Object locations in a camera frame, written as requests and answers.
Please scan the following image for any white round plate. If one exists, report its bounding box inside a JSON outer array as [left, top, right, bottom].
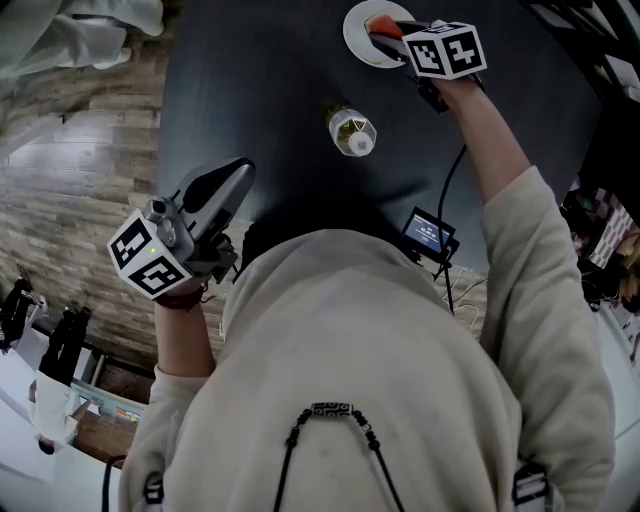
[[342, 0, 419, 69]]

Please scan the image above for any black display cable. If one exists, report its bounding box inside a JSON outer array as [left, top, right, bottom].
[[432, 143, 469, 316]]

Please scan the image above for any red green watermelon slice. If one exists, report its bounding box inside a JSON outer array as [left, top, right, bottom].
[[367, 13, 405, 40]]

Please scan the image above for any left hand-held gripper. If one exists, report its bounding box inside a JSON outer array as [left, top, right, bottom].
[[106, 156, 257, 300]]

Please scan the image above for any dark red wrist cord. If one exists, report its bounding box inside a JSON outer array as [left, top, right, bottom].
[[154, 282, 214, 314]]

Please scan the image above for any grey shoulder strap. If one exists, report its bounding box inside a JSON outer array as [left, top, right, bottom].
[[142, 472, 166, 506], [512, 462, 551, 512]]

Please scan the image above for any dark grey table top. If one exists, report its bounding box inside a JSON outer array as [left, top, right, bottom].
[[157, 0, 604, 276]]

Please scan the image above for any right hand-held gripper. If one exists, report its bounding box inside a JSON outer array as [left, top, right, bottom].
[[368, 19, 488, 114]]

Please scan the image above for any person's beige sweatshirt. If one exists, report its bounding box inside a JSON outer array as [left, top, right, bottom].
[[119, 164, 617, 512]]

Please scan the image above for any clear plastic drink bottle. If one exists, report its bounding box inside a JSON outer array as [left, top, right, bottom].
[[322, 102, 379, 159]]

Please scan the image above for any black cord bead necklace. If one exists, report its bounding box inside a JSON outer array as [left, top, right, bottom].
[[272, 401, 406, 512]]

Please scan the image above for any thin black hanging cable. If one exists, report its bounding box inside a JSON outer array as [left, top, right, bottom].
[[101, 454, 126, 512]]

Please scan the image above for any person's right forearm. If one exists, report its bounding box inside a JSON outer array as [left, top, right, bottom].
[[442, 77, 532, 204]]

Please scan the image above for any checkered cloth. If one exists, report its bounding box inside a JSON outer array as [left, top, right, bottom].
[[574, 189, 640, 271]]

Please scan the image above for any small black display device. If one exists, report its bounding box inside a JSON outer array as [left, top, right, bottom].
[[401, 205, 460, 264]]

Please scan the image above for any black metal railing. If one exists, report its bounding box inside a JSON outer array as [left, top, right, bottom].
[[519, 0, 640, 104]]

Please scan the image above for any person's left forearm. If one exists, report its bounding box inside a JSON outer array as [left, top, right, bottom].
[[153, 279, 217, 379]]

